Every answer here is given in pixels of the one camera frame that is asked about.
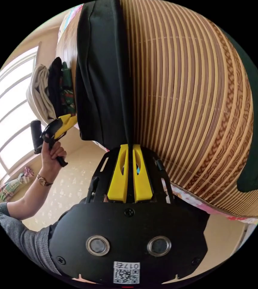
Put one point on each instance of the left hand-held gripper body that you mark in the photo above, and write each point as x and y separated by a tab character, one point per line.
52	127

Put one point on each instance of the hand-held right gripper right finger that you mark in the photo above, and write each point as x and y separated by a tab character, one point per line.
142	183

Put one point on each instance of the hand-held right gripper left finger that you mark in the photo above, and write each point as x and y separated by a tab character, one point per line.
117	180

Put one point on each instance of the black pants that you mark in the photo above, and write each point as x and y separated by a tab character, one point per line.
99	79

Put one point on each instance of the person's left forearm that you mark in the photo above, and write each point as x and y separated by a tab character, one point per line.
29	196

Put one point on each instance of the person's left hand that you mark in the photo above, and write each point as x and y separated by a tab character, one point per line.
49	162

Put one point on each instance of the pile of clothes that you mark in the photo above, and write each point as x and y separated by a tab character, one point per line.
41	94

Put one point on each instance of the window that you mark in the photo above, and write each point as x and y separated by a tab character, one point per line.
7	101

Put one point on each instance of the plaid cloth bag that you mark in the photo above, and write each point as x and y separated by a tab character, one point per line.
9	189

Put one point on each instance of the bed with woven striped mat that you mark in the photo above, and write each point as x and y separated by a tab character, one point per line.
187	90

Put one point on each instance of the dark green garment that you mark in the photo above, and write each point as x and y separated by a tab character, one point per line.
256	135

